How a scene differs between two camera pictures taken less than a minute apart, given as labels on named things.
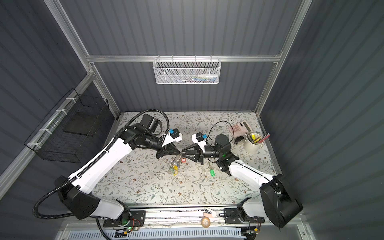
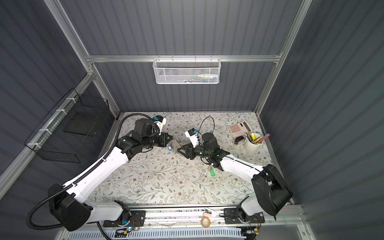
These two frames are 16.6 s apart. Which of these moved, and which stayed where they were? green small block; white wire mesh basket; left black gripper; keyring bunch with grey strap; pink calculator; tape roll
Moved: left black gripper; keyring bunch with grey strap
Stayed: tape roll; green small block; white wire mesh basket; pink calculator
